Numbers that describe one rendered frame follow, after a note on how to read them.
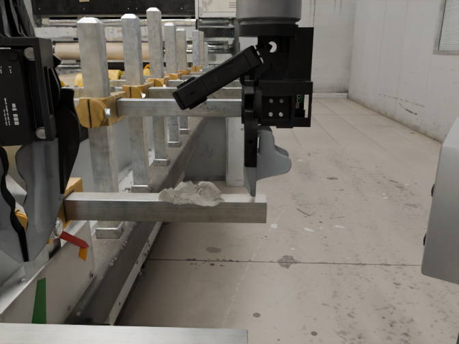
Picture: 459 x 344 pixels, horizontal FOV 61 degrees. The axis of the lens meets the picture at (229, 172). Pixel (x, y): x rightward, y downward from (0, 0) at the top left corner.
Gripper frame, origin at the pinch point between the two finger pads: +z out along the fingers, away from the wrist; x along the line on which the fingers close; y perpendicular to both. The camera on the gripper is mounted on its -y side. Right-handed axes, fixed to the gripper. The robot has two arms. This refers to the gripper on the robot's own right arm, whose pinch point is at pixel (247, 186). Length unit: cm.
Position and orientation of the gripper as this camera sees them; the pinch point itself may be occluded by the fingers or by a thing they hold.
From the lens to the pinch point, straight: 51.9
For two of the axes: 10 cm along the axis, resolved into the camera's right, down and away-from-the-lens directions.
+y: 10.0, 0.1, -0.4
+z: 0.0, 9.6, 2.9
